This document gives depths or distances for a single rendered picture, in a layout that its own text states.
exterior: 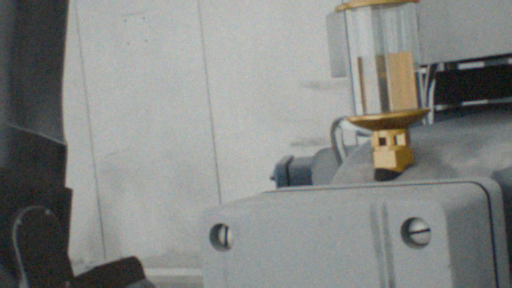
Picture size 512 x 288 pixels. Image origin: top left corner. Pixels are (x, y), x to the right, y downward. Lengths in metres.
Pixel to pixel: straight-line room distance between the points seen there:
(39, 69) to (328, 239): 0.39
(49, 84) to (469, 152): 0.35
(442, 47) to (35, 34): 0.25
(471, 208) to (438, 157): 0.08
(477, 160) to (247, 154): 6.10
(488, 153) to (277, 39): 5.95
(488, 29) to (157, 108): 6.35
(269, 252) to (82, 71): 6.90
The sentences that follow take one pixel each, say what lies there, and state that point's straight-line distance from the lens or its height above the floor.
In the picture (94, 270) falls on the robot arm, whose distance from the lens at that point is 0.64.
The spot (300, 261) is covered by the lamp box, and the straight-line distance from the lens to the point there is 0.28.
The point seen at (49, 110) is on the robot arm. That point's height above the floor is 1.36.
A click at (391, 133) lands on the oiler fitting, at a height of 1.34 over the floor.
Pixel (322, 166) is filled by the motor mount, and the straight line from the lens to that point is 0.76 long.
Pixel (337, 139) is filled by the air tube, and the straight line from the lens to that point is 0.46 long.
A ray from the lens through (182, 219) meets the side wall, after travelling 6.78.
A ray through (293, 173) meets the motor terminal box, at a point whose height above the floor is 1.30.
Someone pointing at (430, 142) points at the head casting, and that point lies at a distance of 0.36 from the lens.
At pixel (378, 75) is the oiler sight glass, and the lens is 0.34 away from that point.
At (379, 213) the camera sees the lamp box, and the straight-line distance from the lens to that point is 0.26.
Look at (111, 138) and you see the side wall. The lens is 7.05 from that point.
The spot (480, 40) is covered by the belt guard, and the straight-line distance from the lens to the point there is 0.49.
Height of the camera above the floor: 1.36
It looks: 3 degrees down
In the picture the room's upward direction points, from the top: 6 degrees counter-clockwise
